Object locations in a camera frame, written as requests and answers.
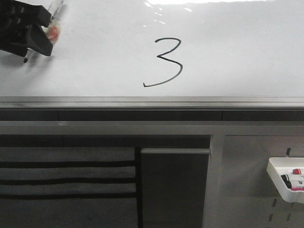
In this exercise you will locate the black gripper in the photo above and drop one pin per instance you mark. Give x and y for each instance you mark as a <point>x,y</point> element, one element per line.
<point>14,17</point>

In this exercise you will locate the white black-tipped whiteboard marker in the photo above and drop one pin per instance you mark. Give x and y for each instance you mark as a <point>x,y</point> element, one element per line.
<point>52,31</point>

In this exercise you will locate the large white whiteboard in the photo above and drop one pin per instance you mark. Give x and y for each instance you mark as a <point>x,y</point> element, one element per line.
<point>213,54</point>

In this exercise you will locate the grey fabric organizer black stripes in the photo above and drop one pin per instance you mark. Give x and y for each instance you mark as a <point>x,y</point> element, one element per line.
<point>58,187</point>

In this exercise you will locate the grey slotted pegboard panel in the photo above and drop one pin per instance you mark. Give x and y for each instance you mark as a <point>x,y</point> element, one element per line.
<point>247,197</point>

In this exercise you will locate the white plastic marker tray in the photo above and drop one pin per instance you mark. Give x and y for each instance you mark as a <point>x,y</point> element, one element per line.
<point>278,166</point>

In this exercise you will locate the black capped marker in tray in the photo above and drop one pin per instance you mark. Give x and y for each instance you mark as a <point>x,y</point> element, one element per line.
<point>296,182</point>

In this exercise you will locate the red capped marker in tray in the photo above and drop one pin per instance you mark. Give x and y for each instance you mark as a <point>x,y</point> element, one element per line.
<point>298,171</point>

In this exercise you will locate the pink marker in tray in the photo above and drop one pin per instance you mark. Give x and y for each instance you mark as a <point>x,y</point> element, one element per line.
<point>298,189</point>

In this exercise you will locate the dark grey panel with rail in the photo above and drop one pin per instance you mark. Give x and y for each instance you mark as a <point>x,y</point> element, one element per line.
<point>173,187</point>

